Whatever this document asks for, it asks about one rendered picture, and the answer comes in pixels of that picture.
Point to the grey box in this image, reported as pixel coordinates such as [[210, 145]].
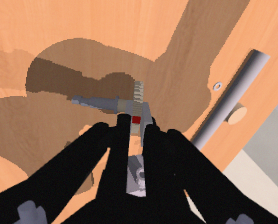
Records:
[[135, 182]]

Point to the tan wooden disc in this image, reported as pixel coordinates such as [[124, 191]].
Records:
[[236, 114]]

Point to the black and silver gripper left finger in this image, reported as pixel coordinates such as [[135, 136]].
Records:
[[42, 197]]

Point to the grey metal bar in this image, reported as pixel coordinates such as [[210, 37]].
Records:
[[242, 82]]

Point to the dark olive toothed gear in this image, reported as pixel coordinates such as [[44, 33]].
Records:
[[118, 105]]

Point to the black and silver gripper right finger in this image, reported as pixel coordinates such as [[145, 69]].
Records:
[[216, 198]]

